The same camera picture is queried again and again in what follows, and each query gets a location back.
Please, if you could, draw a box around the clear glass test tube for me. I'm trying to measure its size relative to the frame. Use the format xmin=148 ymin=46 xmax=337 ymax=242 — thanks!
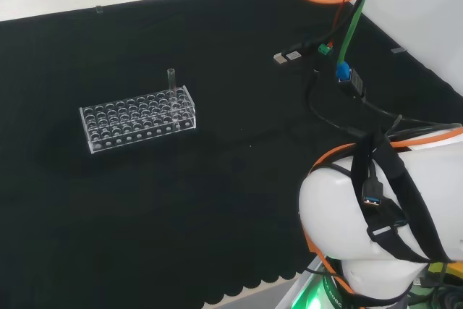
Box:
xmin=166 ymin=68 xmax=182 ymax=122

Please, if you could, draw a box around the clear plastic test tube rack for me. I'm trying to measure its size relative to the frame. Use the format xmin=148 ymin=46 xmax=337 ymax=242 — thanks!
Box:
xmin=79 ymin=85 xmax=197 ymax=155

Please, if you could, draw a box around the black blue USB socket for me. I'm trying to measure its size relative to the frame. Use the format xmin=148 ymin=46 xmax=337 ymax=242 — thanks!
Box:
xmin=362 ymin=177 xmax=385 ymax=208

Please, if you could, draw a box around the black bench cloth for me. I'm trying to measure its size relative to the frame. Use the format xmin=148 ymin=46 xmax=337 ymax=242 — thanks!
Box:
xmin=0 ymin=0 xmax=463 ymax=309

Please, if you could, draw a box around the yellow stop button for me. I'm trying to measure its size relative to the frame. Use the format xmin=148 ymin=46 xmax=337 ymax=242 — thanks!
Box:
xmin=428 ymin=261 xmax=463 ymax=278

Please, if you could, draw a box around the orange cable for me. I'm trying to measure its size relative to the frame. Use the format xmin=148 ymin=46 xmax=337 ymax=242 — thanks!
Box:
xmin=281 ymin=0 xmax=463 ymax=297

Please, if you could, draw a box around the green cable with blue plug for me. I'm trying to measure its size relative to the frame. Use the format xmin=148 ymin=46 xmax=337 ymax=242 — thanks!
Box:
xmin=335 ymin=0 xmax=366 ymax=82

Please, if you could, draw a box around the black cable with silver plug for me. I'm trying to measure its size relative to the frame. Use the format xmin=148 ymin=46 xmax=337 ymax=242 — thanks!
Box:
xmin=273 ymin=32 xmax=337 ymax=67

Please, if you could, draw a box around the black cable with adapter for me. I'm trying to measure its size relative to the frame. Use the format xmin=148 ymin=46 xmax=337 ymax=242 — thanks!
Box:
xmin=306 ymin=66 xmax=463 ymax=136

